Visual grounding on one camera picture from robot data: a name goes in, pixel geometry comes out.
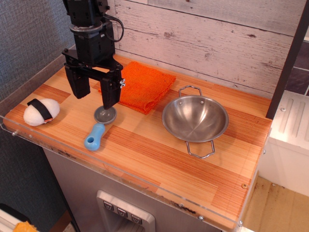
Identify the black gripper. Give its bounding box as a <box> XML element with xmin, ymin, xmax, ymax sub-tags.
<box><xmin>62</xmin><ymin>19</ymin><xmax>123</xmax><ymax>109</ymax></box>

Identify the steel bowl with wire handles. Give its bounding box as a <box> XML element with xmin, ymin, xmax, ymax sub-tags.
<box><xmin>161</xmin><ymin>85</ymin><xmax>229</xmax><ymax>159</ymax></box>

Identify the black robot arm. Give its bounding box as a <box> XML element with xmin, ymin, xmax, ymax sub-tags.
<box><xmin>62</xmin><ymin>0</ymin><xmax>125</xmax><ymax>109</ymax></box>

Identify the orange folded towel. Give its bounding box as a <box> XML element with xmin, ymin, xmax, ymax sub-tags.
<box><xmin>120</xmin><ymin>61</ymin><xmax>176</xmax><ymax>115</ymax></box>

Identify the blue grey toy scoop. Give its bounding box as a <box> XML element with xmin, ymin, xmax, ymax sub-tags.
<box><xmin>84</xmin><ymin>106</ymin><xmax>117</xmax><ymax>151</ymax></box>

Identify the white plush rice ball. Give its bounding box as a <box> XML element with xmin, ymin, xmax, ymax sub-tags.
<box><xmin>23</xmin><ymin>99</ymin><xmax>60</xmax><ymax>126</ymax></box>

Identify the grey cabinet dispenser panel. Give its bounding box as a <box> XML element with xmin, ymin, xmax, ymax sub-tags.
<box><xmin>97</xmin><ymin>190</ymin><xmax>156</xmax><ymax>232</ymax></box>

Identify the yellow cloth at corner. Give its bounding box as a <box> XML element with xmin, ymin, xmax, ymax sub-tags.
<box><xmin>13</xmin><ymin>221</ymin><xmax>38</xmax><ymax>232</ymax></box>

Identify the black cable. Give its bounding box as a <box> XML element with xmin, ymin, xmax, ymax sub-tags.
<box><xmin>103</xmin><ymin>14</ymin><xmax>125</xmax><ymax>43</ymax></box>

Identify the dark vertical post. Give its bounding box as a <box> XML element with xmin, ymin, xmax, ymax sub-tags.
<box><xmin>266</xmin><ymin>0</ymin><xmax>309</xmax><ymax>119</ymax></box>

